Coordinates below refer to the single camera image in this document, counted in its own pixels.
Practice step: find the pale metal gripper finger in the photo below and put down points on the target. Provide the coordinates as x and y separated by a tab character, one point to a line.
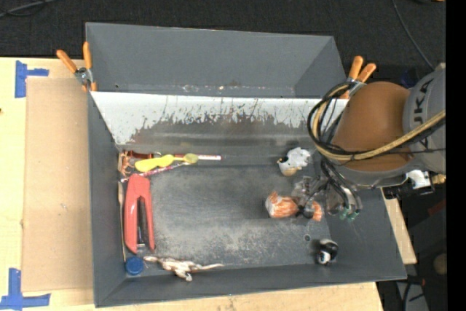
311	208
304	187

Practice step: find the white and tan toy animal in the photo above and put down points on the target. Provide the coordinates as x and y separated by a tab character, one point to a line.
295	160

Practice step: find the orange and white packet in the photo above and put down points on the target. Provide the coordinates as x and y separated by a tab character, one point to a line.
282	207

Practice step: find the grey metal bin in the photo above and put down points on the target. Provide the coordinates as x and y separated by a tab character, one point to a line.
218	215

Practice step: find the pink striped stick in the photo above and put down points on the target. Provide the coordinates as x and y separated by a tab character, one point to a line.
209	157

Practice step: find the tan toy lizard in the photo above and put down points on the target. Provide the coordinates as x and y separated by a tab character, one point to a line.
178	267

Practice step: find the yellow sunglasses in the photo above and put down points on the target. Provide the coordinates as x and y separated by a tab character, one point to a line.
153	163

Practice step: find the red stapler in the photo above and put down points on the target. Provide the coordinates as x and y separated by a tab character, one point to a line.
136	207

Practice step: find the blue bottle cap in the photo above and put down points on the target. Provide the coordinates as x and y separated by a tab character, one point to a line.
134	266

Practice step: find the brown cardboard board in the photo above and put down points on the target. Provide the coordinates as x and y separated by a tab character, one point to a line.
54	185

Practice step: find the black cylinder on white bracket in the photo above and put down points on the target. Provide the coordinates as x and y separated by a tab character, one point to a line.
418	179

